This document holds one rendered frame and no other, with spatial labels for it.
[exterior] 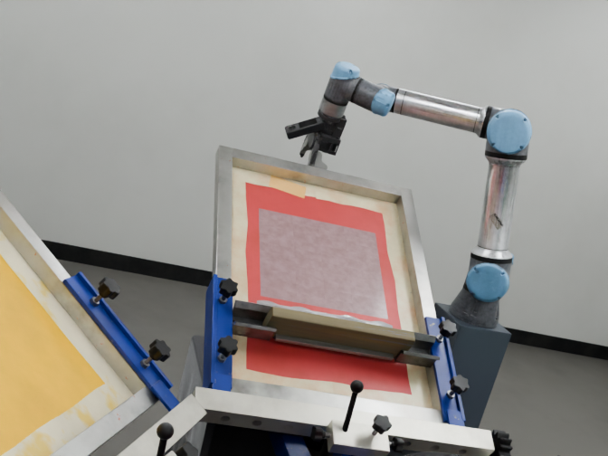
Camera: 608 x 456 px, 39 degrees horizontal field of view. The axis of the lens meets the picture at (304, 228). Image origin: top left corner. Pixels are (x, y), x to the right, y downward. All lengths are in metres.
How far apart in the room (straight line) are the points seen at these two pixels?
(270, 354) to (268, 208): 0.47
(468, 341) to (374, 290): 0.46
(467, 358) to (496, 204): 0.49
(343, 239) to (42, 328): 0.94
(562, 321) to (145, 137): 3.48
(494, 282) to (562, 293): 4.42
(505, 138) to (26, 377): 1.40
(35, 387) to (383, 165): 4.59
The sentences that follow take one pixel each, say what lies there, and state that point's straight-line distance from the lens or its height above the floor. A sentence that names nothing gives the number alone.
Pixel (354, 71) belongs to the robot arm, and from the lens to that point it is 2.45.
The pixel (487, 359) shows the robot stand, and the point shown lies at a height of 1.11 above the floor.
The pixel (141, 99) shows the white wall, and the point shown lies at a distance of 5.58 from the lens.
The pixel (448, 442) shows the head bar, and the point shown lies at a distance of 1.95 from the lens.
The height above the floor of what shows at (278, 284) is 1.28.
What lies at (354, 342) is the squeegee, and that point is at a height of 1.24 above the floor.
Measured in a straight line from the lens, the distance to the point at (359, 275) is 2.25.
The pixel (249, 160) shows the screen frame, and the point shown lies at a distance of 2.36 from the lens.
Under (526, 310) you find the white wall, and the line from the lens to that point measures 6.76.
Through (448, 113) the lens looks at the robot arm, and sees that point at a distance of 2.54.
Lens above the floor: 1.93
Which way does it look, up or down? 14 degrees down
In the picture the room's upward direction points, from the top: 16 degrees clockwise
